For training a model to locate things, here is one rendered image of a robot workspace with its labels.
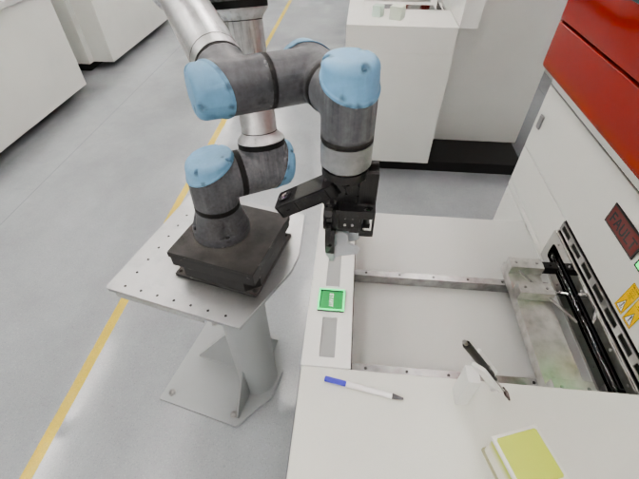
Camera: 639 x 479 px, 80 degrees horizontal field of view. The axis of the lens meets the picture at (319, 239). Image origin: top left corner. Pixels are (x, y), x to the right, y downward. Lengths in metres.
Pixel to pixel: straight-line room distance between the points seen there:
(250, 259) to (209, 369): 0.96
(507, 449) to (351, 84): 0.54
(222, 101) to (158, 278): 0.69
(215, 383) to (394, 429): 1.22
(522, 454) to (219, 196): 0.76
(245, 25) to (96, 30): 4.12
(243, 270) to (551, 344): 0.71
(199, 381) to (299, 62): 1.52
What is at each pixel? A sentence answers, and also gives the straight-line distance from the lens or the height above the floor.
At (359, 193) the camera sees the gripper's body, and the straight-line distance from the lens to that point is 0.59.
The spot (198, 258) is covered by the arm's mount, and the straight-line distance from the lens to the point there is 1.01.
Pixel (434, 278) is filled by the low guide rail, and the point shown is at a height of 0.85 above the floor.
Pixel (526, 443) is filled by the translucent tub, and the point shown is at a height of 1.03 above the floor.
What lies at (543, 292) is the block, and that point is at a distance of 1.05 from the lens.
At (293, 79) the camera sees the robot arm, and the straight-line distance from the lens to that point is 0.56.
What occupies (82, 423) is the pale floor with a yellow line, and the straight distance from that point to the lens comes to 1.98.
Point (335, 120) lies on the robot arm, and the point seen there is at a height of 1.39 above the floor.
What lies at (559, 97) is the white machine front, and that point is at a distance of 1.29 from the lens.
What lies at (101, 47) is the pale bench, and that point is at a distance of 5.02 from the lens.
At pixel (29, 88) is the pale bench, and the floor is 0.33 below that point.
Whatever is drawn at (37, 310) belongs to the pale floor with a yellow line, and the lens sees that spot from 2.44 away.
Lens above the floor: 1.63
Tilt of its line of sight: 45 degrees down
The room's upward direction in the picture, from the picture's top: straight up
